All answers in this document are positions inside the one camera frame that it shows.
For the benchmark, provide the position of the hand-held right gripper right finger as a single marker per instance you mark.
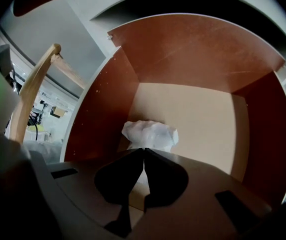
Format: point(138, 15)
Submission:
point(168, 181)

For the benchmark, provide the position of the grey table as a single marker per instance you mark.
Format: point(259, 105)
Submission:
point(53, 34)

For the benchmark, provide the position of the brown wooden drawer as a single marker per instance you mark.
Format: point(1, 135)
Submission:
point(195, 109)

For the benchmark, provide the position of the white tissue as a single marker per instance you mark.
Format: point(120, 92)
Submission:
point(150, 135)

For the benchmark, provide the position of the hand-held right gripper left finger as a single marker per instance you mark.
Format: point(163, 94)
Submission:
point(115, 181)

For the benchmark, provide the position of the small cardboard box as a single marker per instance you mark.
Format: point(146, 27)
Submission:
point(59, 112)

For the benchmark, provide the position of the wooden chair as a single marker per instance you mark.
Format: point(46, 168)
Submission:
point(33, 84)

